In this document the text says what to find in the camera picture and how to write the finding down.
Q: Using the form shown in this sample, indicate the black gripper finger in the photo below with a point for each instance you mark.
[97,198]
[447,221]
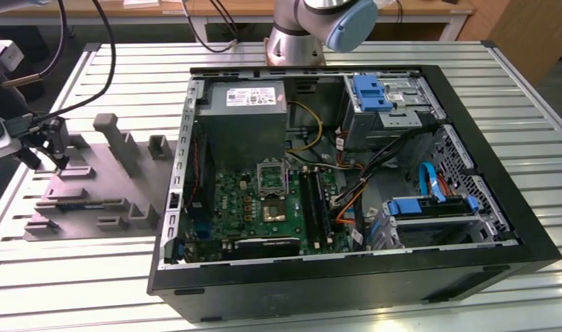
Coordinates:
[31,157]
[59,152]

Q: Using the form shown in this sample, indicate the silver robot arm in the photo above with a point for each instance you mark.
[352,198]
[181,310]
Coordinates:
[299,41]

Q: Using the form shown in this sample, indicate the CPU socket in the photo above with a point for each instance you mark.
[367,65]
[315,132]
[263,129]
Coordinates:
[273,211]

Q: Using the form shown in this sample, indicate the green RAM stick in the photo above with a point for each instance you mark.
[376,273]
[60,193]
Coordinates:
[77,207]

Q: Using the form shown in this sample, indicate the grey parts rack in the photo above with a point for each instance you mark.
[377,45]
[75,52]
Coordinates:
[119,193]

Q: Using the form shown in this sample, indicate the blue port connector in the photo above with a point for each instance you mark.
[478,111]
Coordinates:
[179,250]

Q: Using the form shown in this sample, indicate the grey power supply unit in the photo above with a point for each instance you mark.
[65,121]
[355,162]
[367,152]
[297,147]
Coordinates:
[244,135]

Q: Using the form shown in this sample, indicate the green motherboard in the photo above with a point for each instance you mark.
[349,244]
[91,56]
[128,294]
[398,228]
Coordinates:
[235,207]

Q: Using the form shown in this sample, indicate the white box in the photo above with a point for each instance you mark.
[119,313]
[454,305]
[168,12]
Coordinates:
[141,3]

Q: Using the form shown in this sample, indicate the socket locking lever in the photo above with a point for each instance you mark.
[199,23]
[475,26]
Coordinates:
[287,180]

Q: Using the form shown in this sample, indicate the black graphics card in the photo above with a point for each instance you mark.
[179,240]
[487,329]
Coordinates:
[261,247]

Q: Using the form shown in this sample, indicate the black RAM slot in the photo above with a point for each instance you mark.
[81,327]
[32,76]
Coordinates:
[308,207]

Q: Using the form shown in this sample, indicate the blue plastic drive latch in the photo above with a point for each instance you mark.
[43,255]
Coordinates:
[368,90]

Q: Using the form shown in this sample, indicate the silver drive cage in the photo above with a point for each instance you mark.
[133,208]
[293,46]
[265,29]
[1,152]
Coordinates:
[396,121]

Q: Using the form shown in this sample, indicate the black PC case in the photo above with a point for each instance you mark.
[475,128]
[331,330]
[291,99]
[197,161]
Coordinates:
[355,287]

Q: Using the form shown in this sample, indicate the hard disk in blue carrier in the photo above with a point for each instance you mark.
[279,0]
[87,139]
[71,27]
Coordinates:
[407,207]

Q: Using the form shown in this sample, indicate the wooden desk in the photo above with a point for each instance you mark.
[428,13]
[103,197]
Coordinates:
[424,8]

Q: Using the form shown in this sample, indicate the silver disk bay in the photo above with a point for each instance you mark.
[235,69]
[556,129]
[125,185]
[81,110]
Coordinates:
[484,228]

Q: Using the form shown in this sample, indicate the wooden cabinet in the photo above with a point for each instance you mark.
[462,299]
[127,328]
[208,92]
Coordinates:
[530,34]

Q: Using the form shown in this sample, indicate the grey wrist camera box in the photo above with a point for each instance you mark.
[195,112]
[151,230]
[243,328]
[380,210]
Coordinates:
[3,55]

